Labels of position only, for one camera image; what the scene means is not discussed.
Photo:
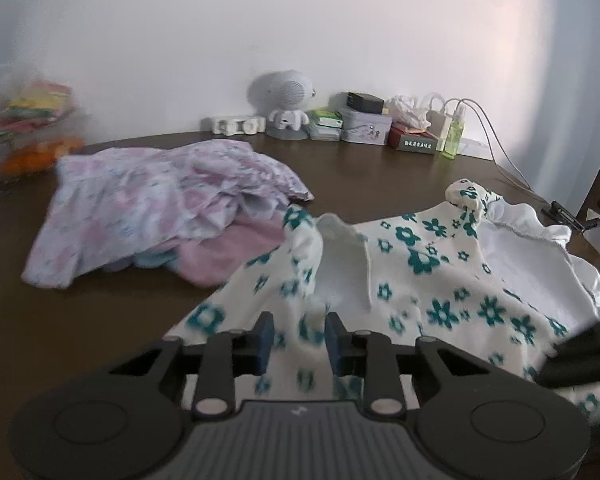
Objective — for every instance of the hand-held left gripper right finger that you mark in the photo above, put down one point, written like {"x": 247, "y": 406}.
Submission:
{"x": 335, "y": 344}

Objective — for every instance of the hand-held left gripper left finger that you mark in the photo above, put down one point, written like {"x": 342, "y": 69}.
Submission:
{"x": 265, "y": 344}

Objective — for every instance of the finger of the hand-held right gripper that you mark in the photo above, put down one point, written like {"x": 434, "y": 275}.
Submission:
{"x": 585, "y": 355}

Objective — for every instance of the white green-flowered garment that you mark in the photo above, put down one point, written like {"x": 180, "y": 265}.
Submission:
{"x": 430, "y": 270}

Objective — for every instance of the plain pink garment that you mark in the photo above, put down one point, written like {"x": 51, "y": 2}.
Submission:
{"x": 240, "y": 245}

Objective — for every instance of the light blue garment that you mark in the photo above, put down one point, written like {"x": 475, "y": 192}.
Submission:
{"x": 152, "y": 259}

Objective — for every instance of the purple floral garment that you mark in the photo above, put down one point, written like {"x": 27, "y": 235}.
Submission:
{"x": 145, "y": 195}

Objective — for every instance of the white grey carton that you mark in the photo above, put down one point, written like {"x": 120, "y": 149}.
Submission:
{"x": 324, "y": 134}

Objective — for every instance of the dark green box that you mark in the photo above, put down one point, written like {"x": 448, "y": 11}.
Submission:
{"x": 417, "y": 145}

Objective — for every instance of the red box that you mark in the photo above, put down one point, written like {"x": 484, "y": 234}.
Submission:
{"x": 396, "y": 136}

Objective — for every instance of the printed tin box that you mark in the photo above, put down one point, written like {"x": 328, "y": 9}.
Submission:
{"x": 365, "y": 129}

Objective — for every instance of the white segmented plastic holder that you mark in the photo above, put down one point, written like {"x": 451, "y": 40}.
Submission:
{"x": 235, "y": 125}

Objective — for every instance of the green spray bottle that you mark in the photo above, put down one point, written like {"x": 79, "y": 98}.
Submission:
{"x": 452, "y": 137}

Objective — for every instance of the small black box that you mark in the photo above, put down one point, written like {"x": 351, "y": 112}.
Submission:
{"x": 365, "y": 102}

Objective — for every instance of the crumpled white plastic bag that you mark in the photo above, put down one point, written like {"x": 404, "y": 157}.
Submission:
{"x": 405, "y": 107}

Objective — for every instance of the white round robot toy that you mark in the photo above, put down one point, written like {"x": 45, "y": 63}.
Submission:
{"x": 280, "y": 92}

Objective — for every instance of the bag of colourful snack packets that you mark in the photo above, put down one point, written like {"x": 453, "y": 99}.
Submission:
{"x": 40, "y": 102}

